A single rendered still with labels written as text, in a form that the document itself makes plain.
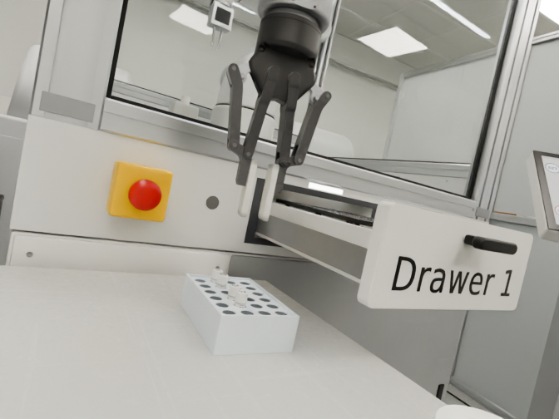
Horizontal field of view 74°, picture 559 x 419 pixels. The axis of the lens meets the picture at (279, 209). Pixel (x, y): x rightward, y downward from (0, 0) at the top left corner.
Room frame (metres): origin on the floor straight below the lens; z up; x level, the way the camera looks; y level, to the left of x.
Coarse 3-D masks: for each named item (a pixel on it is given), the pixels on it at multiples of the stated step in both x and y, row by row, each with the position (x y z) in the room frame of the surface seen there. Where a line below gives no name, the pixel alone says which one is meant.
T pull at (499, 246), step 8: (464, 240) 0.43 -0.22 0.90; (472, 240) 0.40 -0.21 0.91; (480, 240) 0.39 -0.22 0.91; (488, 240) 0.39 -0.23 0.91; (496, 240) 0.40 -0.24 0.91; (480, 248) 0.39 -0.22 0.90; (488, 248) 0.40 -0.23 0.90; (496, 248) 0.40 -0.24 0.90; (504, 248) 0.41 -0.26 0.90; (512, 248) 0.42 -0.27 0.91
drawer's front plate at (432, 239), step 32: (384, 224) 0.37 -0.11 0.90; (416, 224) 0.39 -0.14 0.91; (448, 224) 0.41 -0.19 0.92; (480, 224) 0.45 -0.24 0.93; (384, 256) 0.37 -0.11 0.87; (416, 256) 0.39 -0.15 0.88; (448, 256) 0.42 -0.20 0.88; (480, 256) 0.45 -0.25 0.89; (512, 256) 0.49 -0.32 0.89; (384, 288) 0.37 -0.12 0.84; (416, 288) 0.40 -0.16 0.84; (448, 288) 0.43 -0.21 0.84; (480, 288) 0.46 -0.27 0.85; (512, 288) 0.50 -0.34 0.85
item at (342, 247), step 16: (272, 208) 0.60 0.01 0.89; (288, 208) 0.56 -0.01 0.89; (272, 224) 0.58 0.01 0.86; (288, 224) 0.54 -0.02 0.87; (304, 224) 0.51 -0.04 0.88; (320, 224) 0.48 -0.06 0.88; (336, 224) 0.46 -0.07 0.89; (352, 224) 0.43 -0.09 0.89; (272, 240) 0.58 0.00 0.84; (288, 240) 0.54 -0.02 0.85; (304, 240) 0.50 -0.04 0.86; (320, 240) 0.47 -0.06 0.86; (336, 240) 0.45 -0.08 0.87; (352, 240) 0.43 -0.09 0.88; (368, 240) 0.41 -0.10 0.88; (304, 256) 0.50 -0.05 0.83; (320, 256) 0.47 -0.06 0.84; (336, 256) 0.44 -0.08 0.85; (352, 256) 0.42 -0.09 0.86; (336, 272) 0.44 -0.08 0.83; (352, 272) 0.41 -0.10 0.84
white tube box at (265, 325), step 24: (192, 288) 0.40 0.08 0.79; (216, 288) 0.40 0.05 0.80; (264, 288) 0.43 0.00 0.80; (192, 312) 0.39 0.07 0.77; (216, 312) 0.33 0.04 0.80; (240, 312) 0.35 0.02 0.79; (264, 312) 0.36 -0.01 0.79; (288, 312) 0.37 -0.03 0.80; (216, 336) 0.32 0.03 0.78; (240, 336) 0.33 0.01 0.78; (264, 336) 0.34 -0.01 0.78; (288, 336) 0.36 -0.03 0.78
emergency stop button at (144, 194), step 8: (136, 184) 0.46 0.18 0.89; (144, 184) 0.46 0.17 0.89; (152, 184) 0.47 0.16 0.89; (128, 192) 0.46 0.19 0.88; (136, 192) 0.46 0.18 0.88; (144, 192) 0.46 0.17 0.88; (152, 192) 0.47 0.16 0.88; (160, 192) 0.47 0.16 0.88; (136, 200) 0.46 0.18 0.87; (144, 200) 0.46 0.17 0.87; (152, 200) 0.47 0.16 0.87; (160, 200) 0.48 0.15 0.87; (136, 208) 0.46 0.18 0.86; (144, 208) 0.46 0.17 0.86; (152, 208) 0.47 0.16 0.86
